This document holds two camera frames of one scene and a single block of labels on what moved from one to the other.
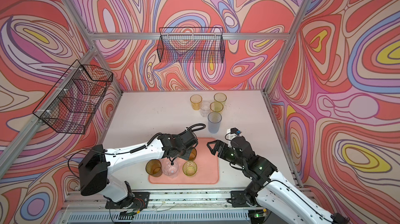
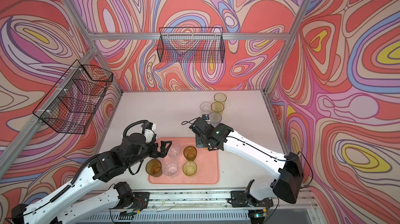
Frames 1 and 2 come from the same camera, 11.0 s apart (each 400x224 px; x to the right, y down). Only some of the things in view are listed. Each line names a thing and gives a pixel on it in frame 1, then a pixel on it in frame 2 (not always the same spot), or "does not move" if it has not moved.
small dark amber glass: x=192 y=154 does not move
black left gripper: x=187 y=157 to x=163 y=152
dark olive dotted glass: x=153 y=167 does not move
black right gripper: x=218 y=143 to x=199 y=144
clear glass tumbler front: x=169 y=170 does not move
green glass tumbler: x=189 y=168 does not move
